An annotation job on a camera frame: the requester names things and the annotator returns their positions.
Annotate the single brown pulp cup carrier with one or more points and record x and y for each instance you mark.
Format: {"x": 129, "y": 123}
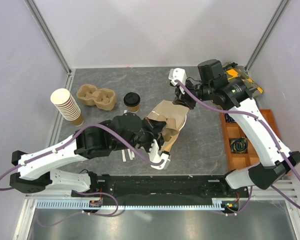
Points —
{"x": 170, "y": 130}

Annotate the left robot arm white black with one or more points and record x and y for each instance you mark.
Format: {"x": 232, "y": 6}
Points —
{"x": 40, "y": 170}

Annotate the dark blue striped rolled item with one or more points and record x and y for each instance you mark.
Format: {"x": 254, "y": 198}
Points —
{"x": 228, "y": 118}

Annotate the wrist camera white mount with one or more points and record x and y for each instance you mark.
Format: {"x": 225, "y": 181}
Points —
{"x": 177, "y": 74}
{"x": 160, "y": 160}

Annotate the brown paper bag with handles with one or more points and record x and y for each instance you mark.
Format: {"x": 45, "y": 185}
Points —
{"x": 174, "y": 116}

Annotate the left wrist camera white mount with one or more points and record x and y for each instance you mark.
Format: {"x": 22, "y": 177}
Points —
{"x": 160, "y": 160}

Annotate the white wrapped straw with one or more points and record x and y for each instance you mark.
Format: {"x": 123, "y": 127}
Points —
{"x": 131, "y": 154}
{"x": 123, "y": 156}

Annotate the grey slotted cable duct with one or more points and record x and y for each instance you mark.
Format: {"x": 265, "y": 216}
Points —
{"x": 73, "y": 204}

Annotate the orange wooden compartment tray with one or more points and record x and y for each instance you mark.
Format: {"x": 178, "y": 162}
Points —
{"x": 237, "y": 161}

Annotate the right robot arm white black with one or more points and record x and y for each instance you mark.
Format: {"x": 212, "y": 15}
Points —
{"x": 233, "y": 97}

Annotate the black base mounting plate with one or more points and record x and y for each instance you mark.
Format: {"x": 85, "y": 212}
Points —
{"x": 163, "y": 189}

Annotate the camouflage folded cloth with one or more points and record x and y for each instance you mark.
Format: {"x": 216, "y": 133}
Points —
{"x": 235, "y": 71}

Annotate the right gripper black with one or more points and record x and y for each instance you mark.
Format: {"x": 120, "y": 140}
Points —
{"x": 183, "y": 99}

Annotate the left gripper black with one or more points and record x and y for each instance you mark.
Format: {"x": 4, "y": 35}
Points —
{"x": 155, "y": 129}

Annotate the brown paper coffee cup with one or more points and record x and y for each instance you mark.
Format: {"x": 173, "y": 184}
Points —
{"x": 133, "y": 109}

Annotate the blue yellow rolled item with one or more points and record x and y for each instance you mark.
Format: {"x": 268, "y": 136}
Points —
{"x": 239, "y": 145}

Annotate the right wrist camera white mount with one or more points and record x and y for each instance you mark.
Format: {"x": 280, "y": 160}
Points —
{"x": 177, "y": 74}

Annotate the black plastic cup lid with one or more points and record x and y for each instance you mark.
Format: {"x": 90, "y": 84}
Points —
{"x": 132, "y": 99}

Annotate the stack of paper cups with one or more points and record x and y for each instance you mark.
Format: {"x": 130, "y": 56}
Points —
{"x": 67, "y": 106}

